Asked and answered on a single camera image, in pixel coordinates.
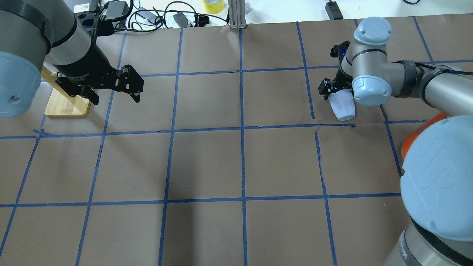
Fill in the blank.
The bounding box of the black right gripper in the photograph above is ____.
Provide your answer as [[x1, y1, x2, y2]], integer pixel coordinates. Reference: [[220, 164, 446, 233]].
[[318, 64, 353, 98]]

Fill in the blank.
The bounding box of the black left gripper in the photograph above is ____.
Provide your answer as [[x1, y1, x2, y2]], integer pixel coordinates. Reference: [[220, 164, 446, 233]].
[[55, 44, 144, 105]]

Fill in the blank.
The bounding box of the light blue plastic cup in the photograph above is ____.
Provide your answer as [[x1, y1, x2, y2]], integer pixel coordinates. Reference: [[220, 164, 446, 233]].
[[328, 89, 356, 121]]

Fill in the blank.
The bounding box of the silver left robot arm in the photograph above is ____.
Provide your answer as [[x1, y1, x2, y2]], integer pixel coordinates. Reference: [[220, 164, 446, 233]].
[[0, 0, 144, 118]]

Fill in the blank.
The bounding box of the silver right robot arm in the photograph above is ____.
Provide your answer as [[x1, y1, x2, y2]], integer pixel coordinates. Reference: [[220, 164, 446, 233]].
[[318, 17, 473, 266]]

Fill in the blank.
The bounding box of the wooden cup rack stand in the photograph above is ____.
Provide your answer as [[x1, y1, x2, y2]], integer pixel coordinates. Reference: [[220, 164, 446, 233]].
[[41, 66, 91, 117]]

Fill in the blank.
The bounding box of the black power adapter brick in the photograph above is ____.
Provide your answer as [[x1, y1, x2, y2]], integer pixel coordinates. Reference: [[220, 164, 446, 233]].
[[325, 0, 344, 20]]

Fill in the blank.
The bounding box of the orange can with silver lid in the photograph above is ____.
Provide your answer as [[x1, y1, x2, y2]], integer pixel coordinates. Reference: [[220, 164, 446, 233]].
[[401, 112, 449, 159]]

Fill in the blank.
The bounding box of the yellow tape roll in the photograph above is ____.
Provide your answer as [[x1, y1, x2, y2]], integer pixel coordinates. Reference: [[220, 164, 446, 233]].
[[202, 0, 225, 14]]

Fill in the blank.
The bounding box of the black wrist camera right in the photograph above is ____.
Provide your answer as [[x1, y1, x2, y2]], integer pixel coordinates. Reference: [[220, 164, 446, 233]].
[[330, 41, 350, 59]]

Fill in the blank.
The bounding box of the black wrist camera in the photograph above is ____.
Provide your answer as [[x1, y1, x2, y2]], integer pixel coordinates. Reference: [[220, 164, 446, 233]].
[[74, 11, 115, 41], [330, 41, 350, 59]]

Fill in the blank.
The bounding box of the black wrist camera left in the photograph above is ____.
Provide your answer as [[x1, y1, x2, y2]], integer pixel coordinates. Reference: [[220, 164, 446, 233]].
[[74, 11, 115, 41]]

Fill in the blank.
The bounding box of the aluminium frame post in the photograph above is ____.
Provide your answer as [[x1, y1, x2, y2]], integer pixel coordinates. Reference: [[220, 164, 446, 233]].
[[228, 0, 247, 29]]

